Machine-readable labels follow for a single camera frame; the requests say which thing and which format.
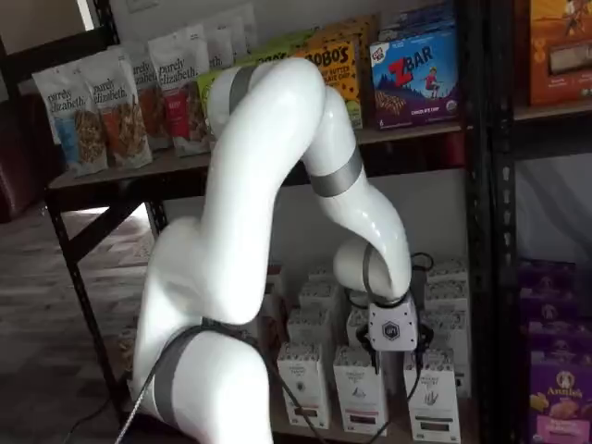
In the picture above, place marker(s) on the blue Z Bar box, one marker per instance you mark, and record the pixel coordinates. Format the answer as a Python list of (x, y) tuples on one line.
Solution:
[(416, 83), (416, 20)]

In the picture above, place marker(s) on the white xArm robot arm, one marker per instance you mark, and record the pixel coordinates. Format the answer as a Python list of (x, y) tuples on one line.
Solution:
[(259, 139)]

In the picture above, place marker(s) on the purely elizabeth granola bag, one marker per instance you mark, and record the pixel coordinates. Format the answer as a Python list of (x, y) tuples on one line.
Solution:
[(148, 106), (219, 46), (245, 32)]

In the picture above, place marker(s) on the granola bag blue label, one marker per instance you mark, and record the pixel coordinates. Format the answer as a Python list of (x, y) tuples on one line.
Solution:
[(65, 120)]

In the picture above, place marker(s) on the yellow Bobo's peanut butter box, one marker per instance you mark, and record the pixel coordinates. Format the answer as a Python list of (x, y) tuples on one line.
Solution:
[(342, 30), (333, 60)]

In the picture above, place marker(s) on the purple Annie's box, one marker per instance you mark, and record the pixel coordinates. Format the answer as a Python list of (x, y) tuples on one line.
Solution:
[(562, 402), (550, 303), (546, 275), (555, 335)]

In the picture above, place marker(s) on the white tea box pink strip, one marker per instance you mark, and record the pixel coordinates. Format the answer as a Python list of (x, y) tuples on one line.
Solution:
[(355, 326), (358, 398)]

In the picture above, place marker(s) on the black metal shelf rack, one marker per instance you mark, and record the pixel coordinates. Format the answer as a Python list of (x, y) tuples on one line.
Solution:
[(92, 187), (501, 231)]

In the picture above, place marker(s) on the granola bag red label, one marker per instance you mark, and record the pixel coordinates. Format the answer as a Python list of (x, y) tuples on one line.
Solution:
[(180, 106)]

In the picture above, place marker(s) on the dark red leather chair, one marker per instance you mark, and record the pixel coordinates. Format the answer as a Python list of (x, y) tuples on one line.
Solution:
[(23, 152)]

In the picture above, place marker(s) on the green Bobo's apple pie box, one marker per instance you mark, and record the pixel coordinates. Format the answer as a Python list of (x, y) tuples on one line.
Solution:
[(270, 56), (203, 102)]

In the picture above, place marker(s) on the orange snack box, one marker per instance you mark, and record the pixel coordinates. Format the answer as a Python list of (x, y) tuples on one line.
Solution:
[(559, 55)]

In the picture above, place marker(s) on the granola bag orange label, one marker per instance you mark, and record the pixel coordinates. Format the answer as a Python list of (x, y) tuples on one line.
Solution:
[(120, 125)]

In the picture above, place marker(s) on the white tea box green strip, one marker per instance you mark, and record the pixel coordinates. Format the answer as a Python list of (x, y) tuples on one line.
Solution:
[(446, 330), (446, 298), (446, 272), (432, 402)]

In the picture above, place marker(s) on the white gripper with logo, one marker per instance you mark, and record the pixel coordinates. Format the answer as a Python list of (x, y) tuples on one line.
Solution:
[(390, 328)]

